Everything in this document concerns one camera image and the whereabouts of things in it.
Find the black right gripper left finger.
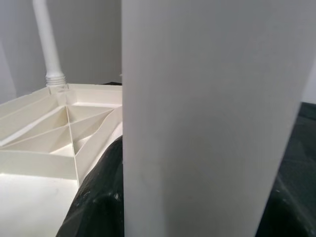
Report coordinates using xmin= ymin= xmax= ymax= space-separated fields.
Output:
xmin=56 ymin=134 xmax=125 ymax=237

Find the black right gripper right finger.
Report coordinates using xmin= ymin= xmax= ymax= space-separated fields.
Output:
xmin=255 ymin=187 xmax=316 ymax=237

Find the white plastic children table top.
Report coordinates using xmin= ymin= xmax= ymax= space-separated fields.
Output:
xmin=0 ymin=83 xmax=124 ymax=237

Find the black cloth table cover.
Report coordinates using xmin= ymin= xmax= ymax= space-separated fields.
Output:
xmin=102 ymin=80 xmax=316 ymax=196

